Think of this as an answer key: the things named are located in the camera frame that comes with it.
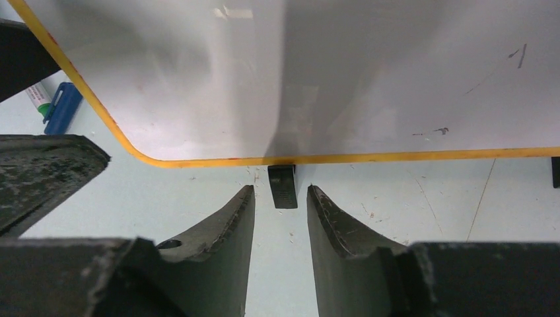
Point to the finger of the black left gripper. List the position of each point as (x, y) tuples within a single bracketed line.
[(39, 172), (24, 60)]

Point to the right whiteboard black foot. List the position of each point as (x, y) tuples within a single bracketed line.
[(555, 172)]

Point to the yellow framed whiteboard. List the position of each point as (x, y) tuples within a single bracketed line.
[(232, 83)]

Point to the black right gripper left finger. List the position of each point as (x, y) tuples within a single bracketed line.
[(201, 272)]

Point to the whiteboard black foot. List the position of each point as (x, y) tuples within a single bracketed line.
[(282, 181), (555, 172)]

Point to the left whiteboard black foot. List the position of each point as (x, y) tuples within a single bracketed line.
[(282, 181)]

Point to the blue marker pen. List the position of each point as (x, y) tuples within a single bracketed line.
[(58, 111)]

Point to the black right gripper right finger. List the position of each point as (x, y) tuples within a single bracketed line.
[(359, 272)]

